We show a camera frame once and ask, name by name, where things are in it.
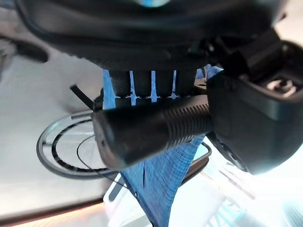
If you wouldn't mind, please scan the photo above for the black wheelchair brake lever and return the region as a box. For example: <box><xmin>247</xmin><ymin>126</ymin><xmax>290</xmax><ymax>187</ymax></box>
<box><xmin>69</xmin><ymin>84</ymin><xmax>96</xmax><ymax>112</ymax></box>

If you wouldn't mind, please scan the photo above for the brown wooden bed edge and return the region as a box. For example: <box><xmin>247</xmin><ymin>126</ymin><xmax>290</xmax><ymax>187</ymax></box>
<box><xmin>0</xmin><ymin>197</ymin><xmax>105</xmax><ymax>226</ymax></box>

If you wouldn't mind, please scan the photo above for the blue fabric wheelchair backrest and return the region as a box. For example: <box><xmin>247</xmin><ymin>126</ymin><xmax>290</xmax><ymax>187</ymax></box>
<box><xmin>101</xmin><ymin>65</ymin><xmax>224</xmax><ymax>227</ymax></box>

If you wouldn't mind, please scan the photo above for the black wheelchair armrest pad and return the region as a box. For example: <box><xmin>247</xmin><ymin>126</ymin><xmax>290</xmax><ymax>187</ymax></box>
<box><xmin>182</xmin><ymin>141</ymin><xmax>213</xmax><ymax>183</ymax></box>

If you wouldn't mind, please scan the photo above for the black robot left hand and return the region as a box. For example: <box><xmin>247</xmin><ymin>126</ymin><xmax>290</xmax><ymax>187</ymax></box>
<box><xmin>13</xmin><ymin>0</ymin><xmax>303</xmax><ymax>175</ymax></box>

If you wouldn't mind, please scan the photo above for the black ribbed wheelchair push handle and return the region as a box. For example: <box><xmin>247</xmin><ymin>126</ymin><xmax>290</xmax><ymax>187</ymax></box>
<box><xmin>91</xmin><ymin>94</ymin><xmax>214</xmax><ymax>170</ymax></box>

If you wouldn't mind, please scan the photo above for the white wheelchair side panel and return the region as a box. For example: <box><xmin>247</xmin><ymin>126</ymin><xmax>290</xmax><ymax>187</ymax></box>
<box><xmin>102</xmin><ymin>172</ymin><xmax>153</xmax><ymax>227</ymax></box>

